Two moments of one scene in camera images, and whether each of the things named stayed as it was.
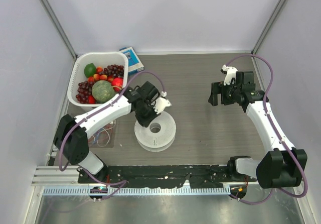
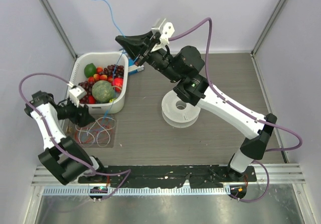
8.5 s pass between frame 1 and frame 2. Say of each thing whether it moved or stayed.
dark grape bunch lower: stayed
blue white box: stayed
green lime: stayed
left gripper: moved
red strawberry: stayed
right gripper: moved
